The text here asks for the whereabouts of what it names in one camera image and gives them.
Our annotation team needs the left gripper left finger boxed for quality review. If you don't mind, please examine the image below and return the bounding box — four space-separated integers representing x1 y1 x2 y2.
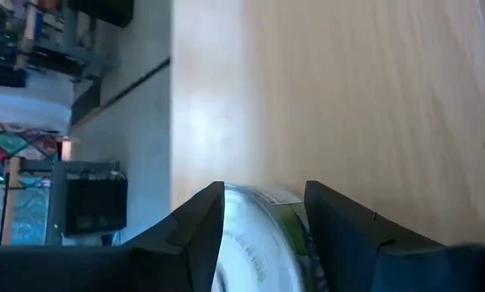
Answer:
0 181 226 292

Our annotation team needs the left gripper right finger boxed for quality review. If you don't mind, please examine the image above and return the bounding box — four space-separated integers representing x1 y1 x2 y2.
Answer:
303 180 485 292

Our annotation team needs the pull-tab tuna can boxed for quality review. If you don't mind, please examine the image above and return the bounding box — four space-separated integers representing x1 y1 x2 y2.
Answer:
210 182 328 292

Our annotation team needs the black crate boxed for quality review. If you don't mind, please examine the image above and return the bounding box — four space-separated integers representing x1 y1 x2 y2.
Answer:
49 160 129 247

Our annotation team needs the colourful patterned quilt panel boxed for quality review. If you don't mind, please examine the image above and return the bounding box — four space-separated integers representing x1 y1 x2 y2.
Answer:
0 120 63 187

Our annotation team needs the cluttered storage shelving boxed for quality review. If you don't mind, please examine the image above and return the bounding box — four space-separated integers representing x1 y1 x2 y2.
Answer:
0 0 105 88

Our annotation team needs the black cabinet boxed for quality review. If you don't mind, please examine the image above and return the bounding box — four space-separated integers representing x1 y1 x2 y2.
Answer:
67 0 135 28

